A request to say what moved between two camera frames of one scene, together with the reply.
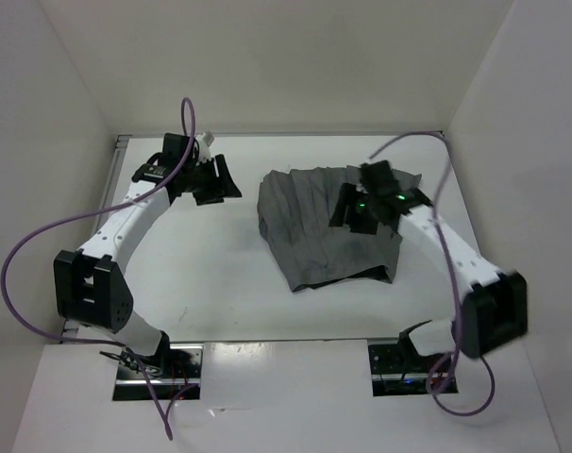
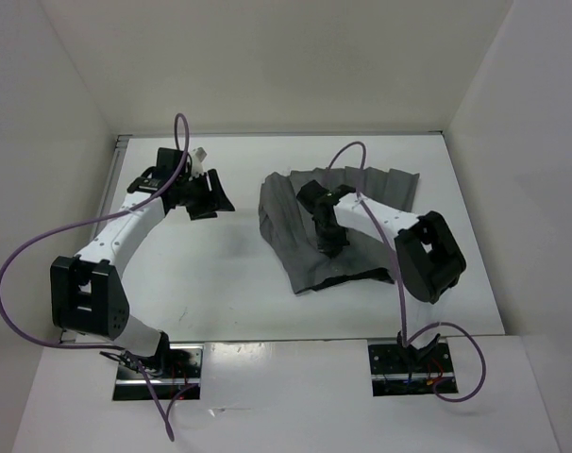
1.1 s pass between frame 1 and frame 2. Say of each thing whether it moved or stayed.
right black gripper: moved
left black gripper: moved
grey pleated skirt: stayed
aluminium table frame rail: stayed
